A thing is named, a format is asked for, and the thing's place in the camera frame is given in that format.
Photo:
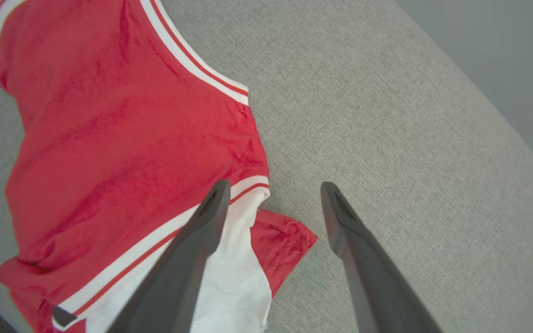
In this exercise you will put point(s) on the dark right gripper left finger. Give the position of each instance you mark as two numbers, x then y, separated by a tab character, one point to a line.
178	277

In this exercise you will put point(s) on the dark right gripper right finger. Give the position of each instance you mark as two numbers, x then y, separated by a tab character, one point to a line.
373	286

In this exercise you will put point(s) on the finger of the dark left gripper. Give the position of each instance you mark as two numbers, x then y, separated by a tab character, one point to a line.
62	317

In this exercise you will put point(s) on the red and white shirt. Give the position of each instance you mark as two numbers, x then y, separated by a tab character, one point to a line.
123	138

